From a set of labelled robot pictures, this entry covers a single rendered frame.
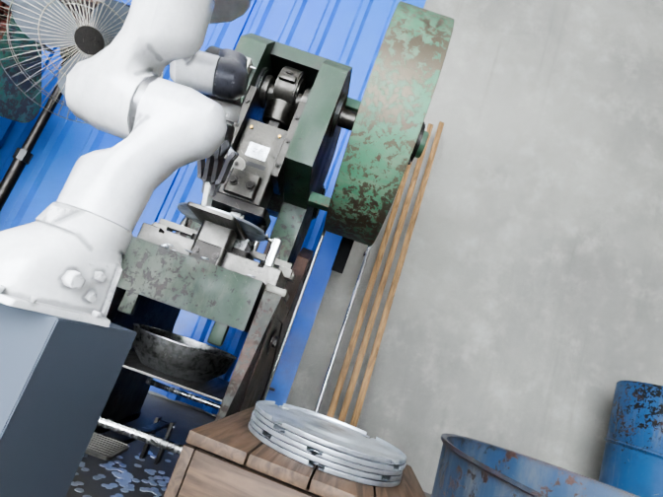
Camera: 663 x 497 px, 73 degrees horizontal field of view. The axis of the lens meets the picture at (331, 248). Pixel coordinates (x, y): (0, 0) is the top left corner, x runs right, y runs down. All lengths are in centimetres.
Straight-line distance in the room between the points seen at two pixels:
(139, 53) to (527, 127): 283
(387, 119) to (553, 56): 251
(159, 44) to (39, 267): 36
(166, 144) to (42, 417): 40
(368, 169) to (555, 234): 201
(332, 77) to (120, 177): 104
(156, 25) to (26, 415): 55
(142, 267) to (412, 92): 89
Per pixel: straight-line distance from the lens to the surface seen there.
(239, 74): 118
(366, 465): 77
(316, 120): 154
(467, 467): 39
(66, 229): 70
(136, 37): 77
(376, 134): 128
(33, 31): 204
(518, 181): 313
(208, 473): 73
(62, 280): 67
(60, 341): 66
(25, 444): 71
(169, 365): 140
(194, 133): 72
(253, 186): 146
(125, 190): 72
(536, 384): 296
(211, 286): 128
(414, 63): 135
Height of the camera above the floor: 51
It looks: 13 degrees up
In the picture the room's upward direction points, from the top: 19 degrees clockwise
